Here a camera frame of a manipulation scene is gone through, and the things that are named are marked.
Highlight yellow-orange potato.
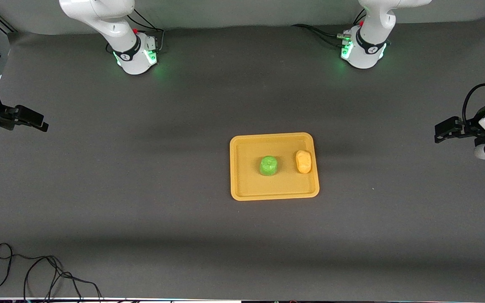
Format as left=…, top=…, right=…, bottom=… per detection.
left=296, top=150, right=313, bottom=174

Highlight green apple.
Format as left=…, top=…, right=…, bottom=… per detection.
left=259, top=155, right=279, bottom=177

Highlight yellow plastic tray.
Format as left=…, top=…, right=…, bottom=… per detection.
left=229, top=133, right=320, bottom=201

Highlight dark grey table mat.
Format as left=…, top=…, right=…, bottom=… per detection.
left=0, top=17, right=485, bottom=300

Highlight black aluminium frame rail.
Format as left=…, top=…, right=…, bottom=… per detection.
left=0, top=11, right=18, bottom=34

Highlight black right arm base cables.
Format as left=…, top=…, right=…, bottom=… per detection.
left=106, top=8, right=165, bottom=54

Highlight black arm base cables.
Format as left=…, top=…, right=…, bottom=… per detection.
left=106, top=8, right=165, bottom=54
left=291, top=11, right=367, bottom=48

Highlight black left arm base cables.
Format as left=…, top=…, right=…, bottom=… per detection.
left=291, top=11, right=367, bottom=48

